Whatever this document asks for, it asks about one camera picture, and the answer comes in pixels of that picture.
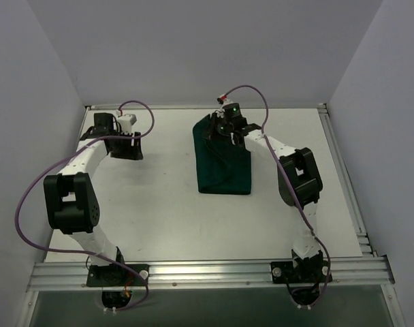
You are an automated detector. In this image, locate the green surgical cloth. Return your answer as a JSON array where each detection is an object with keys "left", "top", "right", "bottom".
[{"left": 192, "top": 114, "right": 252, "bottom": 196}]

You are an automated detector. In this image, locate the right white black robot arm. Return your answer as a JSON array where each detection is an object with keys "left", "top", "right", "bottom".
[{"left": 206, "top": 97, "right": 323, "bottom": 281}]

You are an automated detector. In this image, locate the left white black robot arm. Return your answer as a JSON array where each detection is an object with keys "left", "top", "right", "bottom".
[{"left": 43, "top": 112, "right": 143, "bottom": 285}]

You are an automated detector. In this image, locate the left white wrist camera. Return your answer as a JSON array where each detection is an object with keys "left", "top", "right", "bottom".
[{"left": 116, "top": 114, "right": 137, "bottom": 134}]

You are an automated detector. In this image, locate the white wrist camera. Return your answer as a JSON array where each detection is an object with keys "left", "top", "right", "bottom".
[
  {"left": 217, "top": 95, "right": 235, "bottom": 111},
  {"left": 116, "top": 114, "right": 137, "bottom": 134}
]

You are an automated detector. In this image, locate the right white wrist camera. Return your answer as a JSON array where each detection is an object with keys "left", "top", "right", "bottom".
[{"left": 217, "top": 95, "right": 235, "bottom": 111}]

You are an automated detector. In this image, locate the back aluminium rail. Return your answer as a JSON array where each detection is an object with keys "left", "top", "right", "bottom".
[{"left": 87, "top": 104, "right": 328, "bottom": 111}]

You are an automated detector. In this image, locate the aluminium rail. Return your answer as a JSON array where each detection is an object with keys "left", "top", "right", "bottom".
[
  {"left": 27, "top": 256, "right": 394, "bottom": 292},
  {"left": 317, "top": 104, "right": 377, "bottom": 257},
  {"left": 87, "top": 104, "right": 328, "bottom": 111}
]

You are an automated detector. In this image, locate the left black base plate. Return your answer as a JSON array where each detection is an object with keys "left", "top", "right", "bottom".
[{"left": 86, "top": 264, "right": 145, "bottom": 287}]

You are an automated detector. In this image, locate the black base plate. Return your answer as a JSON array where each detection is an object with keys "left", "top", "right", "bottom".
[
  {"left": 270, "top": 260, "right": 333, "bottom": 284},
  {"left": 86, "top": 264, "right": 145, "bottom": 287}
]

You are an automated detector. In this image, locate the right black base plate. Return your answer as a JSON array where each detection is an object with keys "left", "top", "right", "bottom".
[{"left": 270, "top": 260, "right": 333, "bottom": 284}]

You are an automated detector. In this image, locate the right aluminium rail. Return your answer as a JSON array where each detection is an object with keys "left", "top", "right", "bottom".
[{"left": 317, "top": 104, "right": 377, "bottom": 257}]

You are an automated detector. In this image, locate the front aluminium rail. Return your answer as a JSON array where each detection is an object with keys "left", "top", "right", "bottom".
[{"left": 27, "top": 256, "right": 394, "bottom": 292}]

